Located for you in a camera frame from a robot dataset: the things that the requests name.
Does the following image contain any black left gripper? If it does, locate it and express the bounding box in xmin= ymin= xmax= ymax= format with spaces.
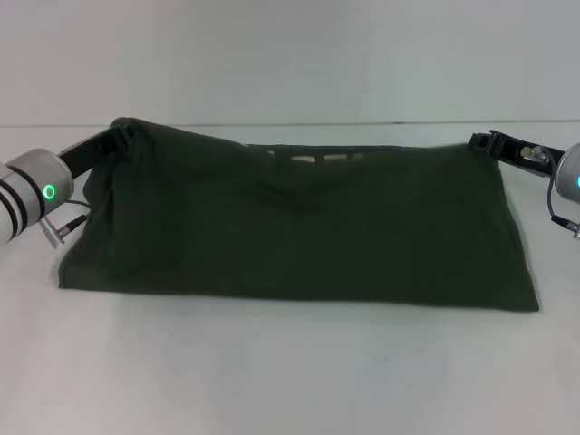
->
xmin=57 ymin=122 xmax=138 ymax=179

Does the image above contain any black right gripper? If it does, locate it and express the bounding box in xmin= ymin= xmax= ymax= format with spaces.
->
xmin=468 ymin=129 xmax=566 ymax=181

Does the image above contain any dark green t-shirt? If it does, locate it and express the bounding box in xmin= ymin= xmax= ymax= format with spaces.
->
xmin=58 ymin=116 xmax=543 ymax=314

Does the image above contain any thin right arm cable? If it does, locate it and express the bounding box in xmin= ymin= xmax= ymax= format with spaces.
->
xmin=519 ymin=144 xmax=566 ymax=223

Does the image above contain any thin arm cable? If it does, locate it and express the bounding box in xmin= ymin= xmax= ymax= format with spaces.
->
xmin=61 ymin=200 xmax=95 ymax=231
xmin=519 ymin=144 xmax=566 ymax=223

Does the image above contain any thin left arm cable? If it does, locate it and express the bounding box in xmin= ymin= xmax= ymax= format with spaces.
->
xmin=61 ymin=200 xmax=95 ymax=231

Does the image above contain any silver left cable connector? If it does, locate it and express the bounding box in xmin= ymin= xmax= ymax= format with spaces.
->
xmin=39 ymin=216 xmax=68 ymax=249

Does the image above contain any silver cable connector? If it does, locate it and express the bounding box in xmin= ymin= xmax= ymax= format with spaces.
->
xmin=549 ymin=215 xmax=580 ymax=241
xmin=39 ymin=216 xmax=68 ymax=249

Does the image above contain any silver right cable connector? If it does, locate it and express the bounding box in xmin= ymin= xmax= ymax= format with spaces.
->
xmin=549 ymin=215 xmax=580 ymax=241

